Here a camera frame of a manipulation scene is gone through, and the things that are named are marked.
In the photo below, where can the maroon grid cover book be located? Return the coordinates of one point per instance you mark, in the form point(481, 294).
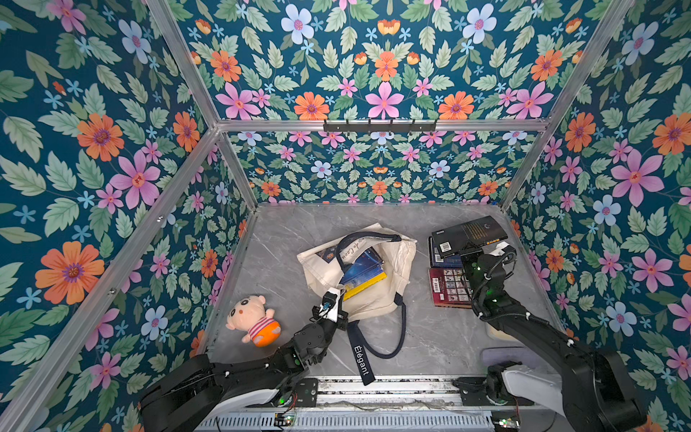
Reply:
point(449, 287)

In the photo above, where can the aluminium front rail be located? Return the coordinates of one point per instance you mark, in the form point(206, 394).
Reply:
point(392, 403)

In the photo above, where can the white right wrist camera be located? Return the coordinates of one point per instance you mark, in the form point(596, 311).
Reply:
point(504, 250)

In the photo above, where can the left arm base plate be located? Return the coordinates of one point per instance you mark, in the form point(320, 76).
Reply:
point(304, 395)

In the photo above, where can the blue Little Prince book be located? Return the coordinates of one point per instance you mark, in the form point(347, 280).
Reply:
point(436, 261)

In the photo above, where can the blue green spine book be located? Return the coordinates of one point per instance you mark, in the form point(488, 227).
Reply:
point(369, 263)

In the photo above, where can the purple flat pad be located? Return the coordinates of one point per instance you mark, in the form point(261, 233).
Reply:
point(499, 355)

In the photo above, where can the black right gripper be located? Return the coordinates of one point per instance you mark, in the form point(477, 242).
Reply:
point(480, 265)

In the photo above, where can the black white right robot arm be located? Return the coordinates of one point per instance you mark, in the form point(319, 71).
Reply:
point(597, 393)

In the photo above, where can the beige sponge block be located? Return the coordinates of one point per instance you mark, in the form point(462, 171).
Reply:
point(499, 335)

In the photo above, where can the pink plush pig toy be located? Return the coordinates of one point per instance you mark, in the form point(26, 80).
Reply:
point(257, 322)

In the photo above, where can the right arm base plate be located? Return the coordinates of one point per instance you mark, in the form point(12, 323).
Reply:
point(475, 391)

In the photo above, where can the yellow spine book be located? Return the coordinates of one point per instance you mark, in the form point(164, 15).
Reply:
point(361, 283)

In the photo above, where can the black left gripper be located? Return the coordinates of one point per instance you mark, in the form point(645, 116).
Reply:
point(339, 323)

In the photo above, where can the metal hook rail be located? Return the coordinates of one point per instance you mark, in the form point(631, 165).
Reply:
point(369, 126)

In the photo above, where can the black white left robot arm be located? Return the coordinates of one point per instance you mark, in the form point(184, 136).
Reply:
point(200, 389)

